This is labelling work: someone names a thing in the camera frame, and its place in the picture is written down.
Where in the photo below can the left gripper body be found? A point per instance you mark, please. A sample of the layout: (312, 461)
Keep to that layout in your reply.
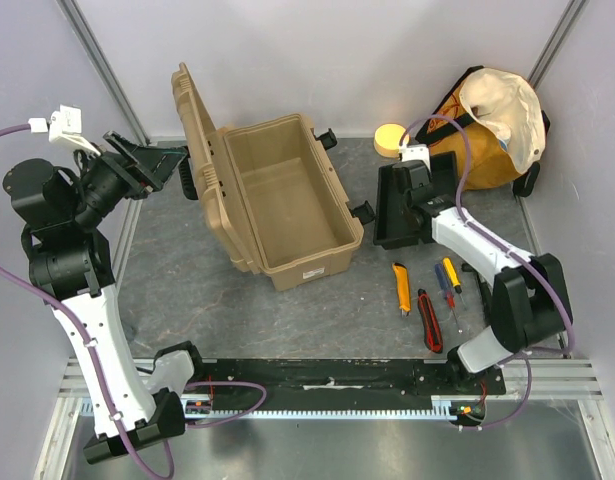
(105, 182)

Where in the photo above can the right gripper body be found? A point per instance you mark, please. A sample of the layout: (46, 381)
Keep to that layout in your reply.
(388, 206)

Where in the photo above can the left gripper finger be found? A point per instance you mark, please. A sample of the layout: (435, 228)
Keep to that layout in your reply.
(122, 146)
(156, 165)

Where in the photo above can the black tool box tray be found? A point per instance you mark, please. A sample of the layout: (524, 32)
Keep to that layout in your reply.
(391, 230)

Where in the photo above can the yellow and black screwdriver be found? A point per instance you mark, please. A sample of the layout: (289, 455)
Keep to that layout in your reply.
(452, 276)

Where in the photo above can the blue and red screwdriver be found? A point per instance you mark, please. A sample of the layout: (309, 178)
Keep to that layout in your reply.
(447, 292)

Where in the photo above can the tan plastic tool box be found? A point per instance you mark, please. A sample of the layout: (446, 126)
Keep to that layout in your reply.
(269, 192)

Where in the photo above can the black rubber mallet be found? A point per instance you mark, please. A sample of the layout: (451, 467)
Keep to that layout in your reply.
(484, 291)

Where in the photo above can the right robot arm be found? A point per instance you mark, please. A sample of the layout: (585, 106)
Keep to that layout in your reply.
(529, 297)

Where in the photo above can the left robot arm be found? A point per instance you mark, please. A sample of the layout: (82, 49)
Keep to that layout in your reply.
(70, 268)

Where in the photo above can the yellow round sponge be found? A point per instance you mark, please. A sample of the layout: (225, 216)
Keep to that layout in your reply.
(387, 140)

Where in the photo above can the yellow utility knife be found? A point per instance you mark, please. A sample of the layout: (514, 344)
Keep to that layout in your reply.
(402, 288)

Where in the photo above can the yellow and cream tote bag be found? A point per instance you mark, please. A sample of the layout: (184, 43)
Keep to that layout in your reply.
(501, 115)

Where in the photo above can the red and black utility knife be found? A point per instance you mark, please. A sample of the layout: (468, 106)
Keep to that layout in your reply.
(432, 332)

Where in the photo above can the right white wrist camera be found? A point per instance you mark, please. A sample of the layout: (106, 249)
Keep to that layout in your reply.
(417, 152)

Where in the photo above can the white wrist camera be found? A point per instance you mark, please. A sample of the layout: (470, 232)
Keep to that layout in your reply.
(64, 128)
(417, 152)

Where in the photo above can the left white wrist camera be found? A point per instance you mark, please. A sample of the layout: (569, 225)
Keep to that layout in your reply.
(64, 128)

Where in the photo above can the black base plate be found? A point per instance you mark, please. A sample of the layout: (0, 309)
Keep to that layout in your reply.
(339, 383)

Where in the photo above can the slotted cable duct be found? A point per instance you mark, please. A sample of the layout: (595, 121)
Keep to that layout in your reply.
(196, 410)

